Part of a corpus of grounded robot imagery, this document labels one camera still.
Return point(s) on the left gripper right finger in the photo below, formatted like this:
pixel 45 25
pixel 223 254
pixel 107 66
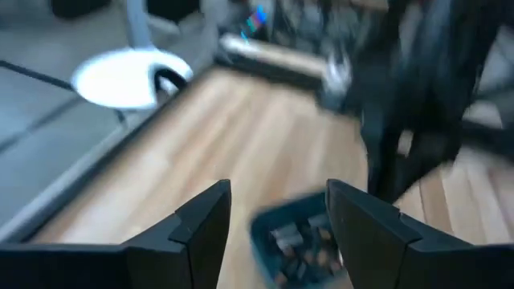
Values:
pixel 373 249

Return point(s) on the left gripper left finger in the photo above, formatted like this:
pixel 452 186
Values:
pixel 188 249

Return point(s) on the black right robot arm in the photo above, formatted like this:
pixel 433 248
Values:
pixel 425 80

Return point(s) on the black copper battery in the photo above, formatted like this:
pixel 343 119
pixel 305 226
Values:
pixel 290 242
pixel 319 221
pixel 286 232

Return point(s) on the blue plastic bin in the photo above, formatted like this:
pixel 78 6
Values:
pixel 261 225

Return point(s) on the white round table top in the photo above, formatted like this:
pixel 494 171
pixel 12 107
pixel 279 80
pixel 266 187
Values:
pixel 116 78

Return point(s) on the computer with RGB lights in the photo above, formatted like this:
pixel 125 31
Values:
pixel 257 18

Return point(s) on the black curved bracket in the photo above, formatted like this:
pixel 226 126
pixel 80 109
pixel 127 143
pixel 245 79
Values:
pixel 172 74

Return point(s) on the black aluminium frame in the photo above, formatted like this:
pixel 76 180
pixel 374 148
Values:
pixel 273 70

